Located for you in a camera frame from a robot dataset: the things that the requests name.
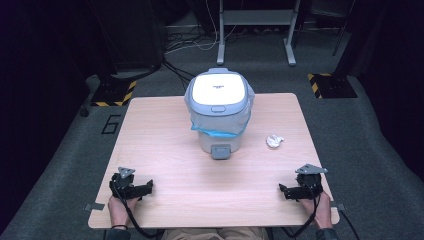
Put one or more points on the blue translucent trash bag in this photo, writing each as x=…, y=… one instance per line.
x=220, y=125

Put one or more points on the black yellow striped base plate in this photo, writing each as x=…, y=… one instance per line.
x=333, y=86
x=115, y=93

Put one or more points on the black metal pole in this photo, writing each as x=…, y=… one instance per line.
x=346, y=43

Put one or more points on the black cabinet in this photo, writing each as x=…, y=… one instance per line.
x=133, y=33

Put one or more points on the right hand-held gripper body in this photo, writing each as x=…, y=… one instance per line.
x=310, y=183

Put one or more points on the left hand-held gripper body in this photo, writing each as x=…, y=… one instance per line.
x=122, y=184

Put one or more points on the person's right hand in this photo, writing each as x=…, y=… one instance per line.
x=321, y=211

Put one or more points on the grey table clamp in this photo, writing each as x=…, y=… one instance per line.
x=339, y=207
x=94, y=206

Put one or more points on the person's left hand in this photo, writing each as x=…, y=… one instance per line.
x=118, y=210

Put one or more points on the white paper ball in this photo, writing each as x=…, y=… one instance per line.
x=274, y=141

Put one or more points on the white pedal trash can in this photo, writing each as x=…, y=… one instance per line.
x=218, y=88

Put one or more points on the white metal stand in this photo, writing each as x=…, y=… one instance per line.
x=256, y=16

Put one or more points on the person's beige pants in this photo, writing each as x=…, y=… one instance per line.
x=213, y=234

